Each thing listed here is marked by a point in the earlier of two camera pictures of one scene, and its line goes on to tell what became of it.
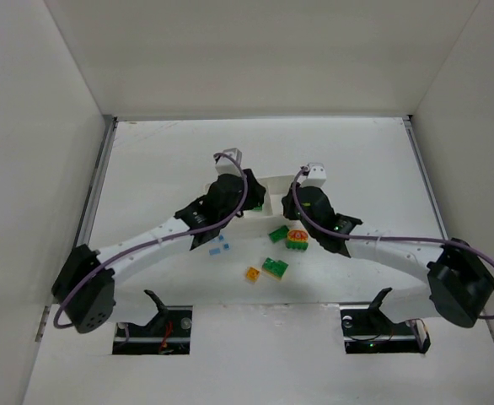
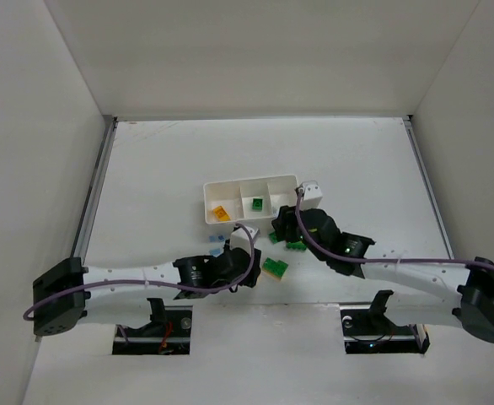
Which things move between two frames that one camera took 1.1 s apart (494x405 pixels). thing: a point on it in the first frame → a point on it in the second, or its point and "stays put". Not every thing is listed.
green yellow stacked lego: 276,268 stays put
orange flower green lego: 298,239 stays put
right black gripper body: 292,203 → 284,224
